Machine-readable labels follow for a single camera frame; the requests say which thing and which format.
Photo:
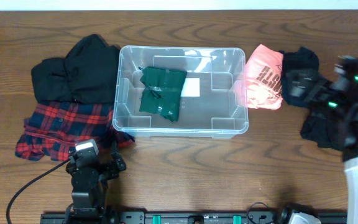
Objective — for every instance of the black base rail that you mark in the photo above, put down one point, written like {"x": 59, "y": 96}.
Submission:
{"x": 257, "y": 213}

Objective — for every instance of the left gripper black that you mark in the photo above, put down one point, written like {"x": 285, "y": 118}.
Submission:
{"x": 113, "y": 172}

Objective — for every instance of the red navy plaid shirt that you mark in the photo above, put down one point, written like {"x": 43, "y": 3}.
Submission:
{"x": 55, "y": 128}

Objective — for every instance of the black garment with tape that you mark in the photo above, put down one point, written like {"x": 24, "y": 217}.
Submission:
{"x": 322, "y": 130}

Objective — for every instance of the pink printed shirt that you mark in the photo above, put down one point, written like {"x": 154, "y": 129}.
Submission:
{"x": 263, "y": 73}

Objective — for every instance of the navy garment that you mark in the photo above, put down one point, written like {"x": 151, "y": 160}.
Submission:
{"x": 303, "y": 59}

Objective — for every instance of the dark green garment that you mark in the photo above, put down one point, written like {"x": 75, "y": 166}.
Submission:
{"x": 162, "y": 91}

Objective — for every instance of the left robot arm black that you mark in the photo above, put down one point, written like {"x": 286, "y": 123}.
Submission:
{"x": 89, "y": 178}

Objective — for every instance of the clear plastic storage bin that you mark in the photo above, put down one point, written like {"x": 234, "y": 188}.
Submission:
{"x": 219, "y": 112}

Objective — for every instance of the white label in bin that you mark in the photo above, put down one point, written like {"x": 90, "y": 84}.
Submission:
{"x": 191, "y": 88}

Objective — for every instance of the black garment left pile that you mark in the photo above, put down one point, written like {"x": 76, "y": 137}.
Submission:
{"x": 88, "y": 74}

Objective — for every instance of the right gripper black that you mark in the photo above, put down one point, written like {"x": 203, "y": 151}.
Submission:
{"x": 322, "y": 87}

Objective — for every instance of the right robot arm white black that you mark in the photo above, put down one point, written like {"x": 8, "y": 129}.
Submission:
{"x": 337, "y": 101}

